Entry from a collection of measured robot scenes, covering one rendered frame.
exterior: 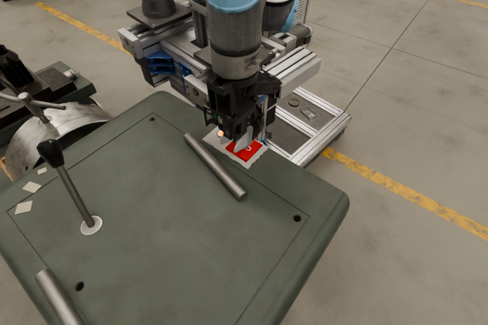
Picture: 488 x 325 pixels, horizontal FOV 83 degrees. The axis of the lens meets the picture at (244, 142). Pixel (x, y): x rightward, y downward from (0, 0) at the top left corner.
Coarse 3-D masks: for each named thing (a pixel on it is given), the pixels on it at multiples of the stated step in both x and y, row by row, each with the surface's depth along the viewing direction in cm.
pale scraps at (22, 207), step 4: (44, 168) 58; (40, 172) 57; (28, 184) 55; (32, 184) 55; (36, 184) 55; (24, 188) 55; (28, 188) 55; (32, 188) 55; (36, 188) 55; (20, 204) 53; (24, 204) 53; (28, 204) 53; (20, 208) 52; (24, 208) 52; (28, 208) 52; (16, 212) 52; (20, 212) 52; (24, 212) 52
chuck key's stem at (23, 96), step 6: (18, 96) 63; (24, 96) 63; (30, 96) 64; (24, 102) 64; (30, 108) 65; (36, 108) 66; (36, 114) 67; (42, 114) 68; (42, 120) 69; (48, 120) 70
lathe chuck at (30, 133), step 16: (48, 112) 72; (64, 112) 72; (80, 112) 74; (96, 112) 77; (32, 128) 69; (48, 128) 68; (16, 144) 68; (32, 144) 66; (16, 160) 68; (16, 176) 69
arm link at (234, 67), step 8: (216, 56) 40; (224, 56) 39; (248, 56) 39; (256, 56) 41; (216, 64) 41; (224, 64) 40; (232, 64) 39; (240, 64) 39; (248, 64) 40; (256, 64) 40; (216, 72) 42; (224, 72) 41; (232, 72) 40; (240, 72) 40; (248, 72) 41; (232, 80) 42
